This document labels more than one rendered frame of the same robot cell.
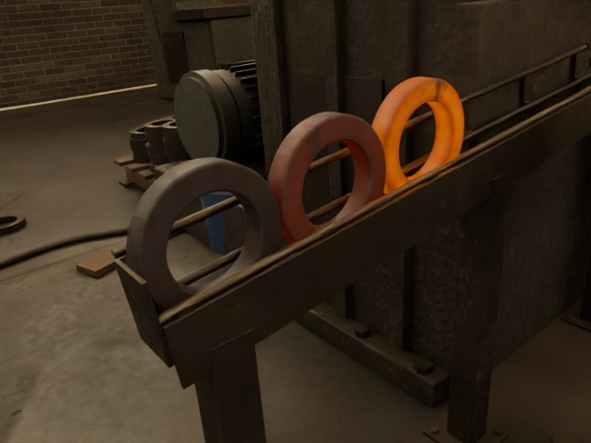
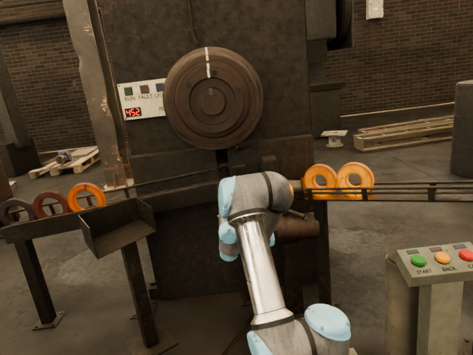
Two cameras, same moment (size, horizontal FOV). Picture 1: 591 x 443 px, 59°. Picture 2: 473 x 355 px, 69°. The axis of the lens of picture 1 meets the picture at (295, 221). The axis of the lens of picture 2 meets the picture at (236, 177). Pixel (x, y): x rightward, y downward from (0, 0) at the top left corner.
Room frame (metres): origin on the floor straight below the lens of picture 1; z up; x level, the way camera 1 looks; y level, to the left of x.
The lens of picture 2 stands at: (-0.07, -1.85, 1.23)
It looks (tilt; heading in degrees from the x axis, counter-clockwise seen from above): 17 degrees down; 38
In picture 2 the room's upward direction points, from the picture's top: 7 degrees counter-clockwise
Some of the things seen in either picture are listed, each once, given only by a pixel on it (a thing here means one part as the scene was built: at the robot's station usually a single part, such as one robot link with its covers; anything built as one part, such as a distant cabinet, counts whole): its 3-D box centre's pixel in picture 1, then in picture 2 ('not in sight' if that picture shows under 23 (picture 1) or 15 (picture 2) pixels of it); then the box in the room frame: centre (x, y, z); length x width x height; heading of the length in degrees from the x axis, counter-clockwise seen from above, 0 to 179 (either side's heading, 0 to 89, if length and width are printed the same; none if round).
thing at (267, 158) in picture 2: not in sight; (270, 179); (1.35, -0.94, 0.68); 0.11 x 0.08 x 0.24; 38
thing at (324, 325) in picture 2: not in sight; (324, 334); (0.62, -1.53, 0.53); 0.13 x 0.12 x 0.14; 143
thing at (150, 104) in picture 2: not in sight; (146, 99); (1.07, -0.43, 1.15); 0.26 x 0.02 x 0.18; 128
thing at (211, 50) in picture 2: not in sight; (213, 99); (1.19, -0.77, 1.11); 0.47 x 0.06 x 0.47; 128
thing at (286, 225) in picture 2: not in sight; (299, 263); (1.29, -1.11, 0.27); 0.22 x 0.13 x 0.53; 128
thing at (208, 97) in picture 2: not in sight; (212, 101); (1.12, -0.83, 1.11); 0.28 x 0.06 x 0.28; 128
